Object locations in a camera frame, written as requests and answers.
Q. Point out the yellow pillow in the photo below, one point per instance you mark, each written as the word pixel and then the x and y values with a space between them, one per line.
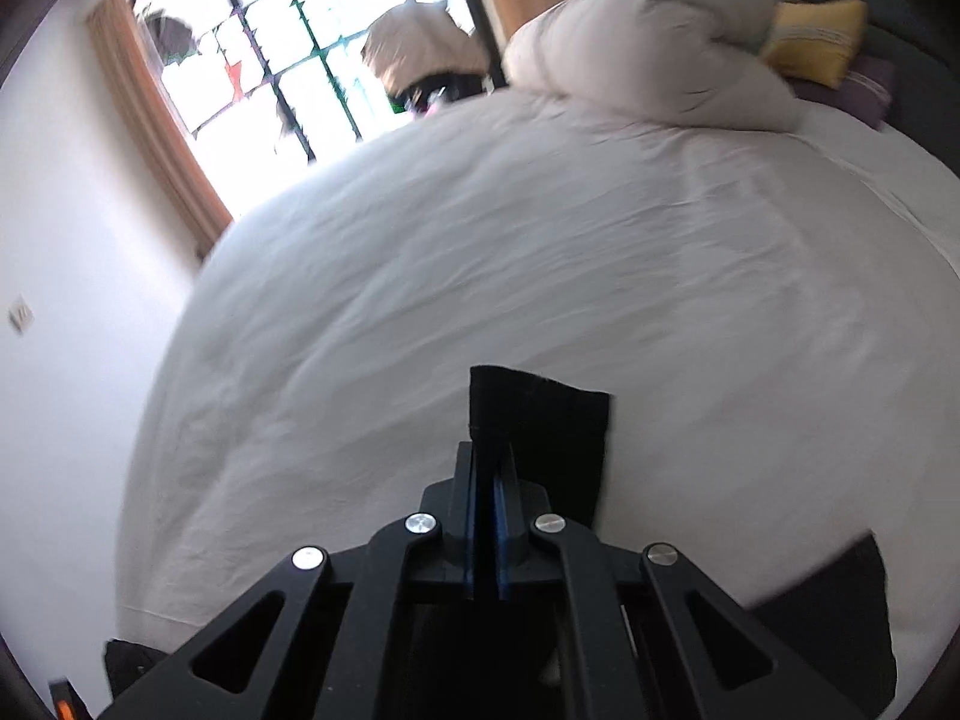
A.
pixel 814 41

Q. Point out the dark clothes pile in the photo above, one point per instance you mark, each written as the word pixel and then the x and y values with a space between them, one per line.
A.
pixel 439 94

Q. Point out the white wall socket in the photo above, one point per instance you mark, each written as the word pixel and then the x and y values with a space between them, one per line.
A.
pixel 21 315

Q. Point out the dark grey headboard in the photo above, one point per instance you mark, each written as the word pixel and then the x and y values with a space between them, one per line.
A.
pixel 915 0

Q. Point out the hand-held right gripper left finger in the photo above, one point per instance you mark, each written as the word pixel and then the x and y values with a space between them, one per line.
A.
pixel 469 517

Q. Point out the black object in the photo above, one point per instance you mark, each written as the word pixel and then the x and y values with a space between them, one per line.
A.
pixel 131 667

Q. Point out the black pants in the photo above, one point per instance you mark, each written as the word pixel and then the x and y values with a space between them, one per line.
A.
pixel 541 420

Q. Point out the purple pillow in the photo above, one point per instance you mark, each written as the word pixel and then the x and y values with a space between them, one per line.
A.
pixel 862 86

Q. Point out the white bed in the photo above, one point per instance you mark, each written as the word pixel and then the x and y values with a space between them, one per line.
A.
pixel 525 262

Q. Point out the black framed window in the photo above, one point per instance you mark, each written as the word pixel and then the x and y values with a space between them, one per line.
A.
pixel 300 30

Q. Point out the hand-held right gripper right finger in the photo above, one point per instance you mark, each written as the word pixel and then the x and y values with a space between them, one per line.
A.
pixel 504 517

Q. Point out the white pillow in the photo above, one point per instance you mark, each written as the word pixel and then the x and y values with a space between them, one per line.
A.
pixel 637 37

